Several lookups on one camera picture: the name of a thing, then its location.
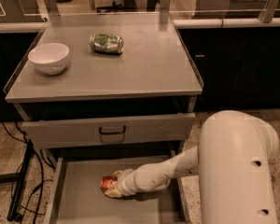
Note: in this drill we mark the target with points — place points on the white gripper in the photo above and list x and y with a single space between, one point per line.
125 181

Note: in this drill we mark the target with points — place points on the red coke can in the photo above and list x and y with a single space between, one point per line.
108 182

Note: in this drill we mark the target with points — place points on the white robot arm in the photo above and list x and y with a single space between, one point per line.
231 161

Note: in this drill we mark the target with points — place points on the open grey middle drawer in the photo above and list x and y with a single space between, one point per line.
76 196

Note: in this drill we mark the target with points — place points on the grey top drawer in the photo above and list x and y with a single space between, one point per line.
85 132

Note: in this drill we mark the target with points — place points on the grey drawer cabinet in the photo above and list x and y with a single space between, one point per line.
152 76

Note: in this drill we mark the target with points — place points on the green soda can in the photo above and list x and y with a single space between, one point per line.
107 43

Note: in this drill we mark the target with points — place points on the black metal floor bar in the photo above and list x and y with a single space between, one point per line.
18 180

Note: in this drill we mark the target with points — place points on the white ceramic bowl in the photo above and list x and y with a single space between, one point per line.
50 58

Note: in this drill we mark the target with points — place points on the black drawer handle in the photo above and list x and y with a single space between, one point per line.
112 130

